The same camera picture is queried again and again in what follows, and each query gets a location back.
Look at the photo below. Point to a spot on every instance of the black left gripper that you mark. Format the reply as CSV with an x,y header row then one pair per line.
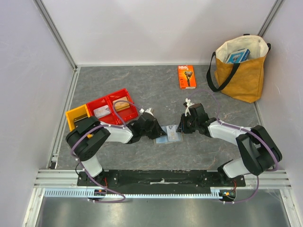
x,y
158,132

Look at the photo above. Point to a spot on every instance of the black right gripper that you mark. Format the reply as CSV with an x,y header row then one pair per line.
x,y
185,124

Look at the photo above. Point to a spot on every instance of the grey card holder wallet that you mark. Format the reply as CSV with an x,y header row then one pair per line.
x,y
164,139

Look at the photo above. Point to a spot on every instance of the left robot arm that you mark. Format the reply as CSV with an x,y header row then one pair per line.
x,y
86,139

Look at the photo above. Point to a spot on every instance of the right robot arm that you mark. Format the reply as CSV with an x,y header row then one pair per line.
x,y
258,151

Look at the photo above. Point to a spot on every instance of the gold card in bin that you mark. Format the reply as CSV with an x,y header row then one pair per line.
x,y
121,104

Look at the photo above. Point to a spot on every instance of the grey card in bin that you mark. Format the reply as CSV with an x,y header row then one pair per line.
x,y
102,111

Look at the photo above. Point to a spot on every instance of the dark card in yellow bin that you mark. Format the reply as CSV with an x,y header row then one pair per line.
x,y
77,120

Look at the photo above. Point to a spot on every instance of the red bin far right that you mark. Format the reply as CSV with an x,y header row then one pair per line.
x,y
126,114

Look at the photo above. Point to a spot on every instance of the orange razor box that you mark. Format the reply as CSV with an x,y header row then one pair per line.
x,y
186,77

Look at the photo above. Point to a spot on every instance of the tan tote bag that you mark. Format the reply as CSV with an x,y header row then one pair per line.
x,y
242,81

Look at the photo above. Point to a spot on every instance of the blue razor box in bag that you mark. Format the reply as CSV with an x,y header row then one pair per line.
x,y
238,56

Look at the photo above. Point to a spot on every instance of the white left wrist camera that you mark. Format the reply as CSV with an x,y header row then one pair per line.
x,y
148,111

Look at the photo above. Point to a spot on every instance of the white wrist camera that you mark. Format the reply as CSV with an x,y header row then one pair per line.
x,y
187,104
148,111

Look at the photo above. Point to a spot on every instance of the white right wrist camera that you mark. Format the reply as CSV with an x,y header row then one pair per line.
x,y
187,104

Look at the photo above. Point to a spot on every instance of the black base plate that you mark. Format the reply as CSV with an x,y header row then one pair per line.
x,y
166,181

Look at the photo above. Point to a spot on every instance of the white cable duct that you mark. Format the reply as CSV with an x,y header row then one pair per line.
x,y
94,193

